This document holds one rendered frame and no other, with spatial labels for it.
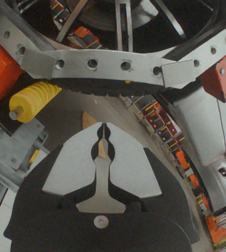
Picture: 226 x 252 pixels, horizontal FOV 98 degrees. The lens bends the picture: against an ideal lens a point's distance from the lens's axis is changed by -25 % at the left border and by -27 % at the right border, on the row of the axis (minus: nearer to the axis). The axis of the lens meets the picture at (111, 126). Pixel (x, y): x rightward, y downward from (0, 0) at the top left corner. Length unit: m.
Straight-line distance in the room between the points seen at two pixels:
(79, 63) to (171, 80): 0.13
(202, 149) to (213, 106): 0.20
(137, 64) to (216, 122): 0.44
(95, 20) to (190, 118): 0.44
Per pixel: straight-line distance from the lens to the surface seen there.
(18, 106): 0.25
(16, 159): 0.53
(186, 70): 0.21
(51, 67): 0.19
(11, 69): 0.26
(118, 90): 0.27
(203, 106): 0.48
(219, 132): 0.62
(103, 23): 0.45
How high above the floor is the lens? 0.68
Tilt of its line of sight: 19 degrees down
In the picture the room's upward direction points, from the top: 54 degrees clockwise
